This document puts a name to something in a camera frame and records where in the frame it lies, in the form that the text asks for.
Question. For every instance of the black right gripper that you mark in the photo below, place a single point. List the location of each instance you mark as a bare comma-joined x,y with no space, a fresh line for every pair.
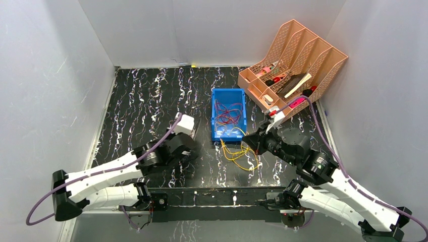
256,141

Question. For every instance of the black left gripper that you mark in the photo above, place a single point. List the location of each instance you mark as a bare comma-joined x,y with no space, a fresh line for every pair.
189,152

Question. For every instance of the blue plastic bin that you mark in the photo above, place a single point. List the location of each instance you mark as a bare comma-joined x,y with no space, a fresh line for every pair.
228,115

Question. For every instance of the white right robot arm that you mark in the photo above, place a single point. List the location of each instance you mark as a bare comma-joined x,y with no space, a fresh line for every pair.
324,187

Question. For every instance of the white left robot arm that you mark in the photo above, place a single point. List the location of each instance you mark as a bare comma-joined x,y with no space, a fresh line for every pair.
77,192

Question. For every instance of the white correction tape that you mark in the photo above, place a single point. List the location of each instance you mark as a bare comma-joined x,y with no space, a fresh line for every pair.
267,99

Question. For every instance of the pink marker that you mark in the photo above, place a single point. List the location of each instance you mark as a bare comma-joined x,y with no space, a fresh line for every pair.
296,103

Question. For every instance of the red black marker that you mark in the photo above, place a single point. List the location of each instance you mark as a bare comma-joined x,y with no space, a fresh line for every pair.
308,92

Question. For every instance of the black notebook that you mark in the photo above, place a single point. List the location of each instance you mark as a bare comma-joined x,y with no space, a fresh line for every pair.
287,87

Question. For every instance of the peach desk file organizer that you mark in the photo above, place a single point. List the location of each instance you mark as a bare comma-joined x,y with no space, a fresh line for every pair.
294,50

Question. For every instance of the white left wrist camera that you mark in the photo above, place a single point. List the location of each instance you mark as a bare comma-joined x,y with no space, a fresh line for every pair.
185,125

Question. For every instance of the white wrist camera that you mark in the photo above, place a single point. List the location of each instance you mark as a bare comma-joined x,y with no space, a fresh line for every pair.
275,117
185,125

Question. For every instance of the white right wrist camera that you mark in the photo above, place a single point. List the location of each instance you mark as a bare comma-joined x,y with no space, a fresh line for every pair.
275,117

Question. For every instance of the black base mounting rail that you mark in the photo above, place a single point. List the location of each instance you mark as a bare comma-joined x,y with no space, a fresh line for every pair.
180,204

